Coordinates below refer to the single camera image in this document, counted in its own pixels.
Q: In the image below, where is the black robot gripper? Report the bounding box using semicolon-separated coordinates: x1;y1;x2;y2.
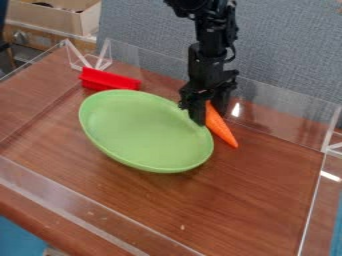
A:
179;43;239;126

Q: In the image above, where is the orange toy carrot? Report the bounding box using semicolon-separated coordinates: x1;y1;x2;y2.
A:
206;101;239;148

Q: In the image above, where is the green plastic plate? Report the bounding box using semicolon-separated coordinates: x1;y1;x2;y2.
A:
79;90;214;174

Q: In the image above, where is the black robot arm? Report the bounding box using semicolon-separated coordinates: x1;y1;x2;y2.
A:
163;0;239;126

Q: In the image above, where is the red plastic block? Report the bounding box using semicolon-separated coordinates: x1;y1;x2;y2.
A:
79;67;142;91

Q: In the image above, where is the cardboard box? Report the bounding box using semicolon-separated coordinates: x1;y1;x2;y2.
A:
7;0;102;36

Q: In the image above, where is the clear acrylic tray enclosure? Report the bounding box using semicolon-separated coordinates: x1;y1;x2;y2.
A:
0;45;342;256

